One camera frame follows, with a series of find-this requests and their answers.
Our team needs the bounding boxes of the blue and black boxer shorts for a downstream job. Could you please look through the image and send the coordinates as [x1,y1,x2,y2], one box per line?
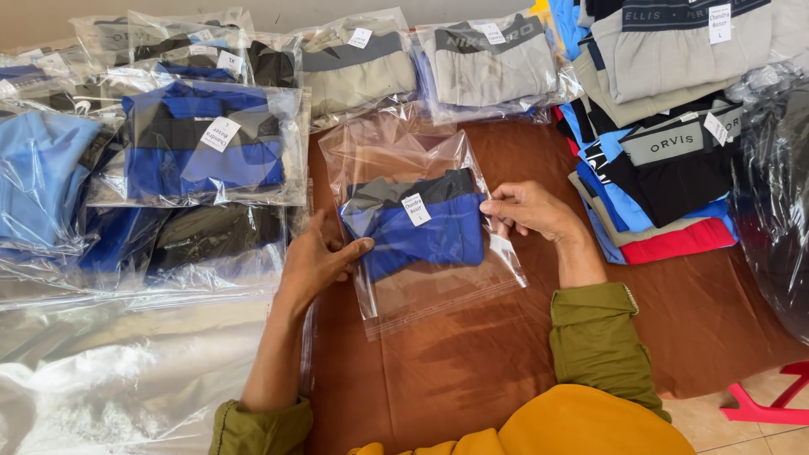
[338,167,488,283]

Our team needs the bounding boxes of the brown table cover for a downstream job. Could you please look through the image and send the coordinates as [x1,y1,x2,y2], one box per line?
[306,119,809,455]

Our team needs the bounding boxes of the pile of unbagged folded boxers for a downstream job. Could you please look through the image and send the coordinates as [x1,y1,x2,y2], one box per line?
[546,0,809,266]

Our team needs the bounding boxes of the clear plastic packing bag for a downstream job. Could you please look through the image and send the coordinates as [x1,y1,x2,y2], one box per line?
[318,128,529,343]

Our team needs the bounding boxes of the mustard yellow headscarf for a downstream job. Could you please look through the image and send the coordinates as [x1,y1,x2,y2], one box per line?
[346,384,696,455]

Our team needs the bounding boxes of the olive green shirt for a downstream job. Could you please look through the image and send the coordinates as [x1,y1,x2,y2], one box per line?
[209,282,672,455]

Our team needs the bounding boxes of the person's right hand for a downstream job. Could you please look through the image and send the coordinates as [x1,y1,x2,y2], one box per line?
[479,181,586,245]

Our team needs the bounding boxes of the red plastic stool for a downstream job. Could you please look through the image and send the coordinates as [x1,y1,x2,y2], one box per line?
[721,361,809,426]

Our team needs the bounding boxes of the bagged grey boxer shorts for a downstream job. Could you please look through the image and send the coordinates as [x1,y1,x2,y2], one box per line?
[414,11,570,125]
[294,8,419,130]

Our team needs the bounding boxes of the pile of bagged boxer shorts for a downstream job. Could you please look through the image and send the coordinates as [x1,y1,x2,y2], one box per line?
[0,6,313,298]

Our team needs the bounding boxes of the large clear plastic sack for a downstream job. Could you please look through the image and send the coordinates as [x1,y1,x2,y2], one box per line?
[730,60,809,345]

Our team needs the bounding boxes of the person's left hand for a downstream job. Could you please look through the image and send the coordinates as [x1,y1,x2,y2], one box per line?
[278,209,375,308]

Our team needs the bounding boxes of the stack of empty clear bags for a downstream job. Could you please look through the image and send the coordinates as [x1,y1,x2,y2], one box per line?
[0,287,317,455]

